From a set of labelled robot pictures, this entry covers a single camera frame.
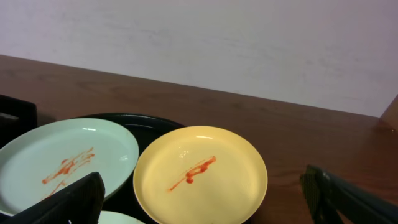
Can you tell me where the square black tray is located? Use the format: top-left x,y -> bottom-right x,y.
1,95 -> 37,147

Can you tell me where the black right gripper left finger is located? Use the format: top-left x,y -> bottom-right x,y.
3,172 -> 105,224

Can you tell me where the light green plate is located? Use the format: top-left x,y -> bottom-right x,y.
98,211 -> 145,224
1,118 -> 139,216

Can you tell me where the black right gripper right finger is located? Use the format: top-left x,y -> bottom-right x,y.
300,165 -> 397,224

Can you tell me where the round black tray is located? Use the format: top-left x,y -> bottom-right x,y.
85,113 -> 184,224

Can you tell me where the yellow plate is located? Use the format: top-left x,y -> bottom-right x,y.
132,126 -> 268,223

